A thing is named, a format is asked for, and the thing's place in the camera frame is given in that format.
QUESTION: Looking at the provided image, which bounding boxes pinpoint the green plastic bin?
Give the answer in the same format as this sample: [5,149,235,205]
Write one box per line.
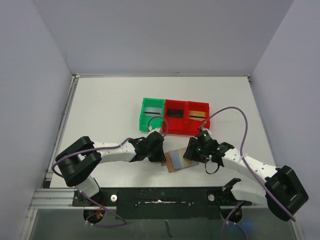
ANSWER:
[139,97,165,132]

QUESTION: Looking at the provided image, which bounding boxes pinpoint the gold card in bin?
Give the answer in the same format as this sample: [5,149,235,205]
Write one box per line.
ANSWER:
[188,110,207,121]

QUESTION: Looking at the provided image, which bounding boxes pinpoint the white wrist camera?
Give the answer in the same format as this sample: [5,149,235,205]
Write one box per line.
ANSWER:
[147,126,163,134]
[198,127,209,135]

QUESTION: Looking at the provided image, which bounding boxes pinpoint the right red plastic bin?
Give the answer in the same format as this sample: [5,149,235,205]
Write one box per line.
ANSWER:
[184,101,210,136]

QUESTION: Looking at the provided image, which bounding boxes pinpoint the black credit card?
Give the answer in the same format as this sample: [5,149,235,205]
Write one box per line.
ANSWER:
[166,108,184,119]

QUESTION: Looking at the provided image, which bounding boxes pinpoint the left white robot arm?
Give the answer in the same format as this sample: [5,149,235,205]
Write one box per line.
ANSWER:
[51,128,165,198]

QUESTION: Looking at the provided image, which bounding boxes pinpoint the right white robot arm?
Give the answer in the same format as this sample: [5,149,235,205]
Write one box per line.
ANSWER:
[183,130,309,221]

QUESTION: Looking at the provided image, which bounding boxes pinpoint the middle red plastic bin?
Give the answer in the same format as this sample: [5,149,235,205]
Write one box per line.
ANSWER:
[164,99,187,135]

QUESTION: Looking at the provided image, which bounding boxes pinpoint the brown leather card holder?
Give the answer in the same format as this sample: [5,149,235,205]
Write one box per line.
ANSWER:
[161,147,189,173]

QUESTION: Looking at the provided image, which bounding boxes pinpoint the gold credit card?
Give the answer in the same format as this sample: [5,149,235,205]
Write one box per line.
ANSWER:
[183,159,199,168]

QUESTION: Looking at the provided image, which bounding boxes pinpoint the silver credit card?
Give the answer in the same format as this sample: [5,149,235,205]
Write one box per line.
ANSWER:
[143,106,163,117]

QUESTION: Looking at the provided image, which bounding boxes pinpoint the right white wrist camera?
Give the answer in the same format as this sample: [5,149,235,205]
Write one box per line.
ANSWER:
[198,127,209,135]

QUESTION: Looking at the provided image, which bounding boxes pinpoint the aluminium frame rail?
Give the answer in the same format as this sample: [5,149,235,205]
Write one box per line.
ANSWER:
[29,188,75,210]

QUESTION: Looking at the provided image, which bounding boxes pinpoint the red plastic bin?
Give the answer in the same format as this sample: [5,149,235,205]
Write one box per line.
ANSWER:
[184,101,210,136]
[164,99,187,135]

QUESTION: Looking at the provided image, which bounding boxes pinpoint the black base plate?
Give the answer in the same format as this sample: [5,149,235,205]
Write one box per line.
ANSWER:
[72,186,251,221]

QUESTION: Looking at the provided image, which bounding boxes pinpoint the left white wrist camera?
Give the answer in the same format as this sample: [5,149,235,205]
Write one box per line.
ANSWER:
[147,126,163,134]

